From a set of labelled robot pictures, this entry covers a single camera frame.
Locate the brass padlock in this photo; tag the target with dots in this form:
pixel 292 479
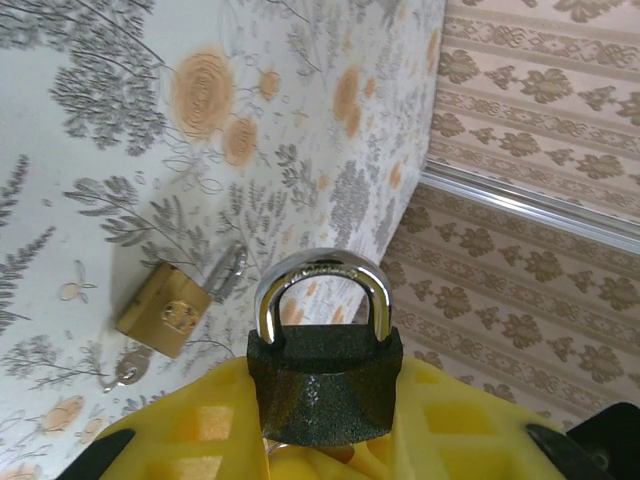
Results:
pixel 160 310

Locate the aluminium frame post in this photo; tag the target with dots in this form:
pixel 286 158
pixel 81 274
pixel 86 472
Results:
pixel 550 208

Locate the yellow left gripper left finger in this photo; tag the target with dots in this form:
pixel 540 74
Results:
pixel 200 425

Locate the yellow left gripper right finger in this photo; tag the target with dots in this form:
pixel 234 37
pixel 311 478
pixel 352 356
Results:
pixel 450 435

